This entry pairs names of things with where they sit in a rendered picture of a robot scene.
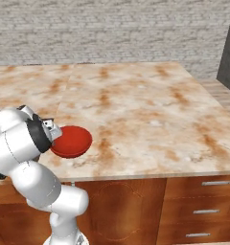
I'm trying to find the red bowl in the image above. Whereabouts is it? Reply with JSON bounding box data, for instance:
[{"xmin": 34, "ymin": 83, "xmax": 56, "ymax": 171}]
[{"xmin": 50, "ymin": 124, "xmax": 94, "ymax": 160}]

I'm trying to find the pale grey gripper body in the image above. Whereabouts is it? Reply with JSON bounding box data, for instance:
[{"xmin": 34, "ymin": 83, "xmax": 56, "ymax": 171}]
[{"xmin": 43, "ymin": 119, "xmax": 63, "ymax": 143}]

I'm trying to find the silver drawer handle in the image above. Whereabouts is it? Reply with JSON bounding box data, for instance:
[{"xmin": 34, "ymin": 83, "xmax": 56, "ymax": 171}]
[
  {"xmin": 185, "ymin": 233, "xmax": 212, "ymax": 238},
  {"xmin": 193, "ymin": 209, "xmax": 220, "ymax": 215},
  {"xmin": 201, "ymin": 180, "xmax": 230, "ymax": 187}
]

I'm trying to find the brown wooden drawer front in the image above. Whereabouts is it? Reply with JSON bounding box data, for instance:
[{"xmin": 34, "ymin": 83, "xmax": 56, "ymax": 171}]
[
  {"xmin": 160, "ymin": 194, "xmax": 230, "ymax": 225},
  {"xmin": 164, "ymin": 174, "xmax": 230, "ymax": 201},
  {"xmin": 155, "ymin": 219, "xmax": 230, "ymax": 245}
]

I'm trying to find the brown wooden cupboard door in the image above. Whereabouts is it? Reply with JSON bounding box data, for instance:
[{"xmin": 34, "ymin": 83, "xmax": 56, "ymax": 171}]
[
  {"xmin": 0, "ymin": 181, "xmax": 73, "ymax": 245},
  {"xmin": 74, "ymin": 178, "xmax": 168, "ymax": 245}
]

